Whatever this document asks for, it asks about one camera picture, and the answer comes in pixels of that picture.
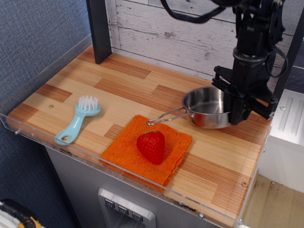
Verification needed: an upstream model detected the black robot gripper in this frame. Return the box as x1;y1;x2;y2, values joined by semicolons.
212;54;278;125

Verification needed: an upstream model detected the stainless steel pot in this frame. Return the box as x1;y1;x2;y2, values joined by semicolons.
146;86;231;129

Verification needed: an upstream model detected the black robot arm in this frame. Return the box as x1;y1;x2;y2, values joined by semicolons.
212;0;288;125

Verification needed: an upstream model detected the red toy strawberry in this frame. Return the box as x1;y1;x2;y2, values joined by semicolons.
136;131;165;165

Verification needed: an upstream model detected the clear acrylic table guard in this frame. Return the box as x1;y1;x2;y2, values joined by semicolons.
3;47;270;228

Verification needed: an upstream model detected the orange knitted cloth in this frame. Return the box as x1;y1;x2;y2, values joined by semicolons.
101;115;193;187

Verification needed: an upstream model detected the light blue dish brush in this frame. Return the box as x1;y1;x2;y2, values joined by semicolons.
55;95;101;145

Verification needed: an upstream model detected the grey dispenser button panel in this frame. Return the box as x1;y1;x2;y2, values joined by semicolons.
98;188;156;228

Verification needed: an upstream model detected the yellow black object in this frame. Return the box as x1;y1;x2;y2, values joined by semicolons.
0;202;43;228

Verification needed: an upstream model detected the dark right frame post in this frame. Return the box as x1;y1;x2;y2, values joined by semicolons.
274;0;304;98

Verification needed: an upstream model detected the dark frame post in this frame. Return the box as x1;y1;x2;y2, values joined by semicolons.
86;0;112;64
274;0;304;98

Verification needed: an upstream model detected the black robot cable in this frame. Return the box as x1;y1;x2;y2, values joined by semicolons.
160;0;226;24

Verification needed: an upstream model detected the dark left frame post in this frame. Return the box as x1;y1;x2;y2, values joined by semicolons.
86;0;112;64

